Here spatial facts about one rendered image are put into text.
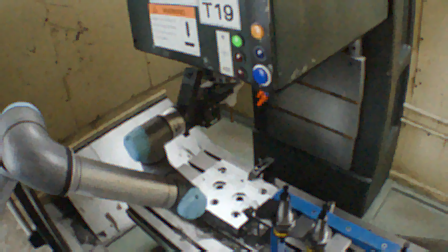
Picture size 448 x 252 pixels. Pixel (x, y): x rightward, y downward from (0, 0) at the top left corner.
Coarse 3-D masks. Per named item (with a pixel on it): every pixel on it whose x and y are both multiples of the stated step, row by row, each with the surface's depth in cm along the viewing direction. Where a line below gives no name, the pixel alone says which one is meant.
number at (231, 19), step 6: (216, 0) 57; (216, 6) 57; (222, 6) 57; (228, 6) 56; (234, 6) 55; (216, 12) 58; (222, 12) 57; (228, 12) 56; (234, 12) 55; (216, 18) 59; (222, 18) 58; (228, 18) 57; (234, 18) 56; (234, 24) 57
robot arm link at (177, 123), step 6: (168, 108) 87; (162, 114) 85; (168, 114) 85; (174, 114) 85; (180, 114) 86; (168, 120) 84; (174, 120) 84; (180, 120) 85; (174, 126) 84; (180, 126) 85; (174, 132) 84; (180, 132) 86; (174, 138) 86
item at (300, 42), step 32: (128, 0) 77; (288, 0) 52; (320, 0) 59; (352, 0) 70; (384, 0) 88; (288, 32) 55; (320, 32) 63; (352, 32) 75; (192, 64) 71; (288, 64) 58; (320, 64) 67
